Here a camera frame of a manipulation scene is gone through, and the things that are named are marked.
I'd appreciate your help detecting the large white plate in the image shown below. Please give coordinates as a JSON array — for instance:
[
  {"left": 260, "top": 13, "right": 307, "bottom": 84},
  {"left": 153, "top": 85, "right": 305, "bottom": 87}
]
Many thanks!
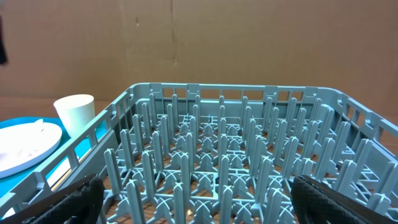
[{"left": 1, "top": 119, "right": 63, "bottom": 178}]

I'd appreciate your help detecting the white paper cup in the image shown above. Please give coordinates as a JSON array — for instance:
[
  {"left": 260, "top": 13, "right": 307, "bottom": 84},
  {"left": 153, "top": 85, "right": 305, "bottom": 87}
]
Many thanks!
[{"left": 53, "top": 94, "right": 95, "bottom": 138}]

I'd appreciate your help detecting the grey dishwasher rack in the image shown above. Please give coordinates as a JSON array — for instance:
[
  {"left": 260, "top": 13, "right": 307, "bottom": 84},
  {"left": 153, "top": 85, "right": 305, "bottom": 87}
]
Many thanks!
[{"left": 1, "top": 83, "right": 397, "bottom": 223}]

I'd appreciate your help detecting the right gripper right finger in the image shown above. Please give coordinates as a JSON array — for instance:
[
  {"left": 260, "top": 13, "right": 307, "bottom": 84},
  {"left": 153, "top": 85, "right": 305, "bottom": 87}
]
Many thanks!
[{"left": 290, "top": 175, "right": 395, "bottom": 224}]

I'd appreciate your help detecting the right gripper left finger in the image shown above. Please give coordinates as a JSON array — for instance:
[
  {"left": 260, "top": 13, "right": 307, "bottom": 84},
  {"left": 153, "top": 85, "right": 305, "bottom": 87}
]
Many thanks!
[{"left": 1, "top": 174, "right": 104, "bottom": 224}]

